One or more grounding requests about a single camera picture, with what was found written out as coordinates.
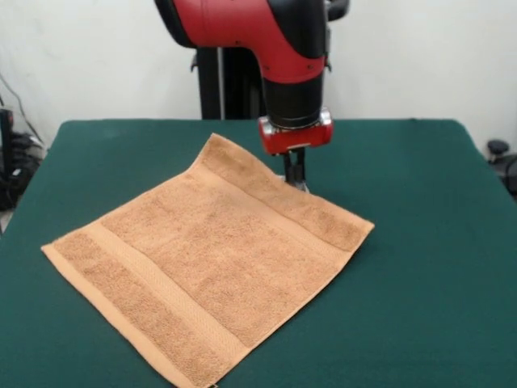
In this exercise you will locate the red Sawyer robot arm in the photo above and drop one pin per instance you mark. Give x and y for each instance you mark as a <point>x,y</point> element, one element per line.
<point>242,24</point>

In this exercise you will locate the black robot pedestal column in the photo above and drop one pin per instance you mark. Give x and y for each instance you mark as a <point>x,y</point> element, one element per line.
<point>210,89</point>

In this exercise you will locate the dark green table cloth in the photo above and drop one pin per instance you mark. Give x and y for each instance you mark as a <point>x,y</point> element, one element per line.
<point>424,283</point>

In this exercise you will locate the black electronics box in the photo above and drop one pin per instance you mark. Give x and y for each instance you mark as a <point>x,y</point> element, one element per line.
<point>6,133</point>

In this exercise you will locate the grey pedestal leg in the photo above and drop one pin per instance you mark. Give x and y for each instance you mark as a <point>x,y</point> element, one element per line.
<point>501,155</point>

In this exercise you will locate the tan terry towel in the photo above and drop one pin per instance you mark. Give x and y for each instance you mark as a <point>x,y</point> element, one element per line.
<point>202,250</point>

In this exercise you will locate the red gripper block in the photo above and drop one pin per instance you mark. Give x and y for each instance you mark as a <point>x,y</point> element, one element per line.
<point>295,139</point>

